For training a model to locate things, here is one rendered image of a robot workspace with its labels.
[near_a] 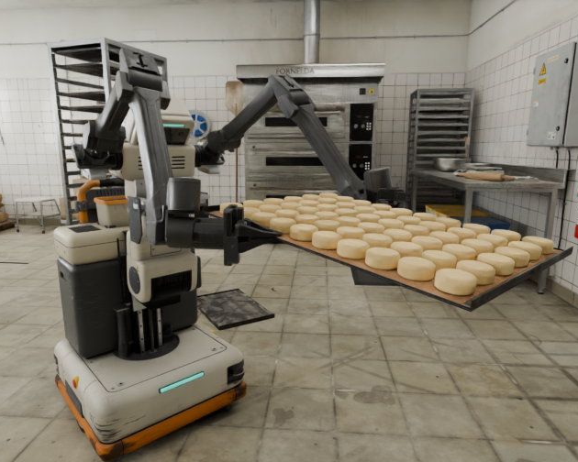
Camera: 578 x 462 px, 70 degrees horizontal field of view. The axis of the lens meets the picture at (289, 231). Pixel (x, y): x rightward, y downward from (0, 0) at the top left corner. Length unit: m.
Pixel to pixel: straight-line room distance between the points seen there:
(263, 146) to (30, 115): 3.66
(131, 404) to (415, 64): 5.28
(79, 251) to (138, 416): 0.65
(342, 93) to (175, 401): 3.81
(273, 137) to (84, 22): 3.29
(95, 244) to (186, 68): 4.61
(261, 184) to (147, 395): 3.50
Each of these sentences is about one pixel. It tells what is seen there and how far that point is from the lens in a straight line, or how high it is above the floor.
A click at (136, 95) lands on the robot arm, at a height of 1.25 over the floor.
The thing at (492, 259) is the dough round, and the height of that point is 0.98.
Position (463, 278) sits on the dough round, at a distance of 0.56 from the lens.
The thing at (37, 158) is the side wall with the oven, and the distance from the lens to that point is 7.10.
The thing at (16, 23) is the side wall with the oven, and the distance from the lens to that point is 7.32.
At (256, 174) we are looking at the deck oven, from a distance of 4.76.
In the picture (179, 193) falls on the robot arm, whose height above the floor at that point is 1.06.
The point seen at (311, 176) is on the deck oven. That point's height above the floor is 0.82.
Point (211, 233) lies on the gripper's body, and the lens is 0.73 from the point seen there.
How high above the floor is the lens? 1.14
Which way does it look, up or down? 11 degrees down
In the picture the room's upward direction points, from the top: straight up
